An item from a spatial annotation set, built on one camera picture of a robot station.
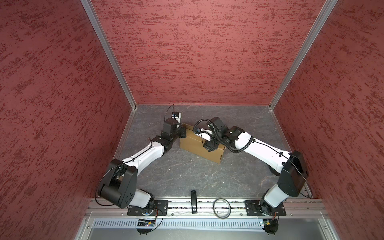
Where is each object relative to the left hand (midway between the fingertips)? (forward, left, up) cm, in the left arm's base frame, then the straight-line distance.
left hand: (184, 129), depth 88 cm
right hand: (-7, -14, 0) cm, 16 cm away
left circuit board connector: (-46, +18, -17) cm, 52 cm away
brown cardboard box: (-10, -6, -1) cm, 12 cm away
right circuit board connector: (-47, -44, -15) cm, 66 cm away
